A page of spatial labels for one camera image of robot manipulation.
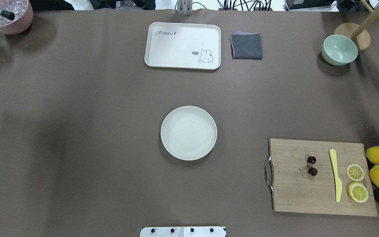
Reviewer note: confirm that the cream shallow plate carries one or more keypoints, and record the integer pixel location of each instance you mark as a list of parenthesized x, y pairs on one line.
[(188, 133)]

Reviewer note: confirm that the dark red cherry upper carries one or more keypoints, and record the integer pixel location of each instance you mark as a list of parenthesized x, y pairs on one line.
[(311, 160)]

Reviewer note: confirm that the dark red cherry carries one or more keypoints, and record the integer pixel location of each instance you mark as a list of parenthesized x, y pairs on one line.
[(312, 171), (311, 160)]

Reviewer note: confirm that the dark red cherry lower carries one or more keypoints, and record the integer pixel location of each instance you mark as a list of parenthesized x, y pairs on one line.
[(312, 171)]

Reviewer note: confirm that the white rabbit tray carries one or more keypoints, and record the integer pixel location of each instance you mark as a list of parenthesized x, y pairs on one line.
[(183, 45)]

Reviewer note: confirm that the wooden cup stand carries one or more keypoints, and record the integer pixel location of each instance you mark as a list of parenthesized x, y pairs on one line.
[(358, 33)]

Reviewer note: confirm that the mint green bowl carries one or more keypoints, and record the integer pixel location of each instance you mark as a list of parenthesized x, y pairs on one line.
[(339, 50)]

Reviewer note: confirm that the lemon slice near knife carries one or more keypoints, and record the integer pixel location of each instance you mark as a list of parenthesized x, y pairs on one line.
[(355, 172)]

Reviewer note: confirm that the lemon slice near lime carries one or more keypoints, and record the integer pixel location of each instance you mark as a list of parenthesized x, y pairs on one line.
[(358, 192)]

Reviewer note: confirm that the yellow plastic knife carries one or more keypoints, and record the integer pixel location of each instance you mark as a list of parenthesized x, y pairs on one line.
[(337, 179)]

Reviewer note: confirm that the bamboo cutting board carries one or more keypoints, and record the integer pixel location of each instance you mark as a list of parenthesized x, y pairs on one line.
[(293, 190)]

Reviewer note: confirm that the grey folded cloth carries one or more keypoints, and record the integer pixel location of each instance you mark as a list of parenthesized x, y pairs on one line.
[(246, 45)]

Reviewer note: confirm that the pink ice bowl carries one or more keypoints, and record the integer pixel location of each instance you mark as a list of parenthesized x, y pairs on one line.
[(16, 16)]

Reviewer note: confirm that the aluminium frame post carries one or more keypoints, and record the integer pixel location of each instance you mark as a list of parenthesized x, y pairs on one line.
[(184, 7)]

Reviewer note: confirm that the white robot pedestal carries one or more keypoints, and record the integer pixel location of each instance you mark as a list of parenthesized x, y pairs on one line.
[(184, 231)]

